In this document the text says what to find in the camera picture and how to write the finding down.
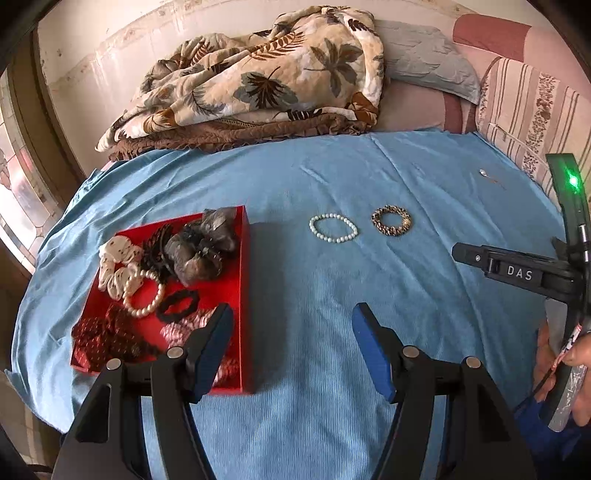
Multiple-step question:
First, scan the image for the black satin scrunchie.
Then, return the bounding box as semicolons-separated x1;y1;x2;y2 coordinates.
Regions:
155;290;201;323

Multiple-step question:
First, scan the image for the small silver pin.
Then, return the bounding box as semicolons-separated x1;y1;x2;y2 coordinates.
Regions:
478;168;507;190

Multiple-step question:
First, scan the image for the blue bed sheet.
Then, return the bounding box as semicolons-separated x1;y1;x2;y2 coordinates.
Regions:
4;128;574;480

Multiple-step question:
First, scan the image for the grey pillow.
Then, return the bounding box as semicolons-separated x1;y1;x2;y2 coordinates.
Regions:
375;20;482;105

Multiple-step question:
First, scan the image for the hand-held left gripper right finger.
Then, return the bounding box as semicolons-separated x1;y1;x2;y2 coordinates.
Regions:
351;302;539;480

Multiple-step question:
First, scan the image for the leopard print scrunchie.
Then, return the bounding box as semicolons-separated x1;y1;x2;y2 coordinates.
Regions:
371;205;414;238

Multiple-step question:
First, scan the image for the striped floral pillow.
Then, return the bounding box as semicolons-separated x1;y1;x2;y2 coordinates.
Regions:
475;57;591;209

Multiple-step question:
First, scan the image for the red polka dot scrunchie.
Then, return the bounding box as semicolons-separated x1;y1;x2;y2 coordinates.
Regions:
71;304;161;373

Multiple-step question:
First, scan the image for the person's right hand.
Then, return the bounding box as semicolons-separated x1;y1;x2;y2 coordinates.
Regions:
534;320;591;426

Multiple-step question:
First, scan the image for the white bead bracelet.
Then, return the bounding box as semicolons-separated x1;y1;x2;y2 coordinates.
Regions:
309;213;359;244

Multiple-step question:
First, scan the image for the cream pearl bracelet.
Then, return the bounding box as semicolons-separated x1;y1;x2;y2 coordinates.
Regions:
122;270;166;319

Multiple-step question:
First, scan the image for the leaf print blanket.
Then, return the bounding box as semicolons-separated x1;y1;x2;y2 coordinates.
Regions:
95;5;387;153

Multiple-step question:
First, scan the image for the red cardboard box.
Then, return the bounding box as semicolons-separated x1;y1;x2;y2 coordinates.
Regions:
69;205;255;396

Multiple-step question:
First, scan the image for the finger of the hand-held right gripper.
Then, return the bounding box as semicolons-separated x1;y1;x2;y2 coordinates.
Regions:
451;242;583;297

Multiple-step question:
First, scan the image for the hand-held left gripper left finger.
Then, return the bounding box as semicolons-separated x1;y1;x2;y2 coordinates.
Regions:
51;303;235;480

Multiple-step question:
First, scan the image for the black rhinestone hair claw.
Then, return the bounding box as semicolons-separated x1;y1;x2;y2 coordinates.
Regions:
140;224;180;283

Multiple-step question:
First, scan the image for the stained glass window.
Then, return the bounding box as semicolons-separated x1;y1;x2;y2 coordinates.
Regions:
0;69;66;274

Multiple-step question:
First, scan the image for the white cherry print scrunchie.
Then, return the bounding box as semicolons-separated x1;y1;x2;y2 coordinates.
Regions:
98;235;145;302

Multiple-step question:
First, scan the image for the dark gauzy scrunchie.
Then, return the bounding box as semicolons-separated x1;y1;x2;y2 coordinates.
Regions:
163;207;239;287

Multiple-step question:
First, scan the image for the red white plaid scrunchie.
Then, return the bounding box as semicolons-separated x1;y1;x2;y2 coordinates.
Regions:
160;308;241;389

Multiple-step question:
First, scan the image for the pink bed cover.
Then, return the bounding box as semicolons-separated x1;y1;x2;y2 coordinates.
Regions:
369;13;542;136

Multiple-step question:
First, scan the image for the brown quilted blanket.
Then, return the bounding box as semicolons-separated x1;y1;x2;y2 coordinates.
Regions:
108;112;376;161

